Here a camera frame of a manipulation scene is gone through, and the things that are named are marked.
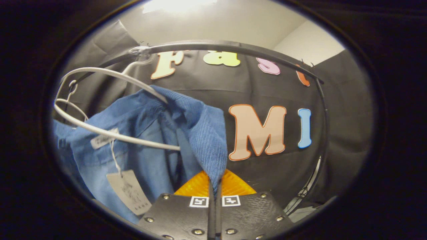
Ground white clothes hanger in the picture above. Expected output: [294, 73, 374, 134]
[54, 47, 182, 151]
[54, 80, 90, 122]

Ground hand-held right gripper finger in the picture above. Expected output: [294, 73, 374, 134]
[138, 171, 216, 240]
[216, 169, 295, 240]

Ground blue corduroy jacket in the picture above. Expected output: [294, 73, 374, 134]
[53, 85, 228, 224]

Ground black metal clothes rack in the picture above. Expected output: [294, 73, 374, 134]
[68, 40, 329, 215]

